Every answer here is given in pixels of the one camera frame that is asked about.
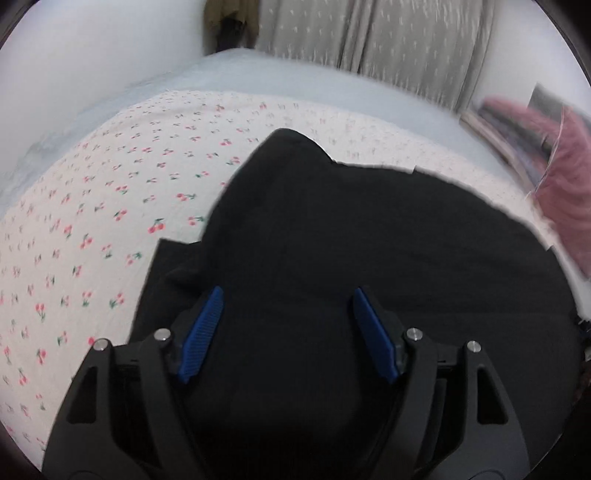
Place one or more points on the hanging olive jacket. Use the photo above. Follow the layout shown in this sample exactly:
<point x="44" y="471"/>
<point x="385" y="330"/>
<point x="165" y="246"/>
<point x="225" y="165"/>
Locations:
<point x="231" y="21"/>

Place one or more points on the black buttoned coat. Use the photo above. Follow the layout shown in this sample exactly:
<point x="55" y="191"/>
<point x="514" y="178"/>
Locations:
<point x="369" y="240"/>

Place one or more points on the cherry print blanket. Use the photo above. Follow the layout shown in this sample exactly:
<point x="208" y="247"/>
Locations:
<point x="138" y="184"/>

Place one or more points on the light blue bed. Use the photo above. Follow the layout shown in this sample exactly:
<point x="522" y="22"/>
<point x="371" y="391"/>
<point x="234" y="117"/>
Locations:
<point x="258" y="74"/>

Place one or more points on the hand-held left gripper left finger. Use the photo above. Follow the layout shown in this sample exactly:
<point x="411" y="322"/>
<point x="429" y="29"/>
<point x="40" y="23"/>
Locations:
<point x="203" y="330"/>

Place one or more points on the grey patterned curtain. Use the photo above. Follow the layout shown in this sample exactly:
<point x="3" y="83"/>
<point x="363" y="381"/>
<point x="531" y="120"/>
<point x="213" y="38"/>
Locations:
<point x="369" y="34"/>

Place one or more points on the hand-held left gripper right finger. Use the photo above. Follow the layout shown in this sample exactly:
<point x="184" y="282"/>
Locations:
<point x="375" y="334"/>

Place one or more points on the pink pillow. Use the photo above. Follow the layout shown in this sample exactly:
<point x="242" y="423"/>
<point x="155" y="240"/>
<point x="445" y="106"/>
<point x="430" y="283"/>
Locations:
<point x="570" y="184"/>

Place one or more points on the grey pillow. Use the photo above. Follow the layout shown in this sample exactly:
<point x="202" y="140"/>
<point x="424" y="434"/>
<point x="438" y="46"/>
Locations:
<point x="547" y="98"/>

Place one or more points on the stack of folded clothes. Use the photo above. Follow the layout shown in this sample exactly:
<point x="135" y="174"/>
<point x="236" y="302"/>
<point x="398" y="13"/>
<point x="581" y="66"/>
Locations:
<point x="512" y="138"/>

